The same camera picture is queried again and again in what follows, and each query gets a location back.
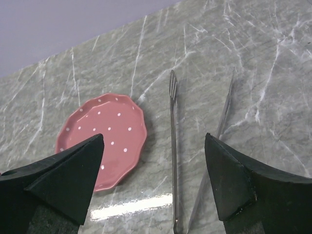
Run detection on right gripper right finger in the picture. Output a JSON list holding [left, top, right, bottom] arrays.
[[205, 134, 312, 234]]

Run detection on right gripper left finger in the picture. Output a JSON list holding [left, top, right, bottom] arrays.
[[0, 134, 104, 234]]

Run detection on metal tongs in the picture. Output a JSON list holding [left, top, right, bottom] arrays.
[[169, 70, 234, 234]]

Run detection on pink scalloped plate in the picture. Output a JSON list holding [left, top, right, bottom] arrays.
[[55, 93, 147, 192]]

